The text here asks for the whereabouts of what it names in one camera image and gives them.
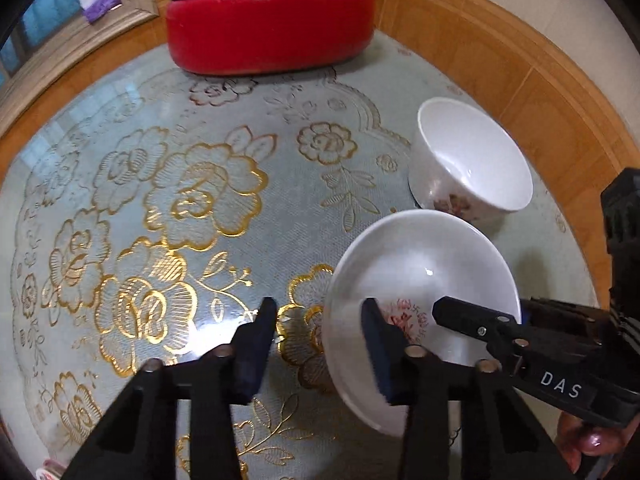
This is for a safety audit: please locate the red bowl white inside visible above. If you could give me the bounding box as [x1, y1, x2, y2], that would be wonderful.
[321, 210, 523, 438]

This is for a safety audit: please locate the purple tissue box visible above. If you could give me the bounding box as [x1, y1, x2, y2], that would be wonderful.
[80, 0, 122, 23]

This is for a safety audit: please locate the white bowl floral print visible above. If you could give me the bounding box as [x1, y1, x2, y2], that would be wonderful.
[407, 97, 534, 226]

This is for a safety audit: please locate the person's right hand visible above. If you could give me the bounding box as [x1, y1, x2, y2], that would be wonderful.
[556, 410, 628, 478]

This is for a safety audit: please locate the red electric cooking pot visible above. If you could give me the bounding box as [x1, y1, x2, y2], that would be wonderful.
[166, 0, 377, 77]

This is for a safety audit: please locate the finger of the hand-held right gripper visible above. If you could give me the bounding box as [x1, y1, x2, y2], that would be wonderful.
[432, 296, 640, 428]
[520, 297, 613, 348]

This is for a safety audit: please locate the window with patterned glass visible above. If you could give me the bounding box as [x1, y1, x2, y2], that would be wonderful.
[0, 0, 161, 111]

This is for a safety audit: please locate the gold floral lace table mat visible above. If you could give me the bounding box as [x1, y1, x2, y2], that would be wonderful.
[10, 65, 466, 480]

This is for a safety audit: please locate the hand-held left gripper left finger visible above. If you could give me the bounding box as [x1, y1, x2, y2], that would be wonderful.
[62, 296, 279, 480]

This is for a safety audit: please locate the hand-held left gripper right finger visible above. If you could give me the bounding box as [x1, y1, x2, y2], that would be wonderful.
[361, 297, 576, 480]

